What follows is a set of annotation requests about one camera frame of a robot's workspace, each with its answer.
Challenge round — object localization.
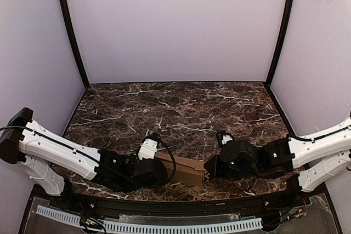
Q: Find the brown cardboard box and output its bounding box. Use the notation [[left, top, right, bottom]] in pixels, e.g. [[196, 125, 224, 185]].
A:
[[155, 152, 207, 186]]

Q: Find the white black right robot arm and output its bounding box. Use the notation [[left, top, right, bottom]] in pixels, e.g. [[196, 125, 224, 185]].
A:
[[203, 118, 350, 192]]

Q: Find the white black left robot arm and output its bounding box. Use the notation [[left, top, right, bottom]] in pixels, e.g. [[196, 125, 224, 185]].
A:
[[1, 107, 174, 196]]

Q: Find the clear acrylic plate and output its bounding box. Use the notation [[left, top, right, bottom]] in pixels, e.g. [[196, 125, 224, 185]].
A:
[[20, 195, 339, 233]]

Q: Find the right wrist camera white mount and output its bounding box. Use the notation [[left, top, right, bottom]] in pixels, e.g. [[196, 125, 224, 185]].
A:
[[216, 130, 234, 148]]

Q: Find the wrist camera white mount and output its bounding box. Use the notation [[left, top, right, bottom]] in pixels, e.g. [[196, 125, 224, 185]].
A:
[[137, 133, 161, 161], [216, 130, 234, 148]]

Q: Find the black front rail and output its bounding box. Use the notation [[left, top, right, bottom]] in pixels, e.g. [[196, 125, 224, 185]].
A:
[[30, 179, 340, 231]]

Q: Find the left black cable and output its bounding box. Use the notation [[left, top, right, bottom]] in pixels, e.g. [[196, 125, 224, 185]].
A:
[[156, 138, 178, 185]]

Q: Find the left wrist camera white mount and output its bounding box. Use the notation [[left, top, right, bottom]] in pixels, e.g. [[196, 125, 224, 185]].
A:
[[137, 133, 161, 161]]

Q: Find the white slotted cable duct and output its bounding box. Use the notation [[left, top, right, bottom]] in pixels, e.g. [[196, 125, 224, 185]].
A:
[[36, 205, 263, 233]]

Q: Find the black right frame post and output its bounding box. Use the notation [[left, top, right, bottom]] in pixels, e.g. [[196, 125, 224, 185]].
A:
[[264, 0, 293, 89]]

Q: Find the black frame post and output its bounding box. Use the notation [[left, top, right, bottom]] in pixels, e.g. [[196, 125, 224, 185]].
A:
[[264, 0, 293, 89], [59, 0, 90, 89]]

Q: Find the black left frame post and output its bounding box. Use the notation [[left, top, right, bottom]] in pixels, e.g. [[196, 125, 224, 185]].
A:
[[59, 0, 90, 89]]

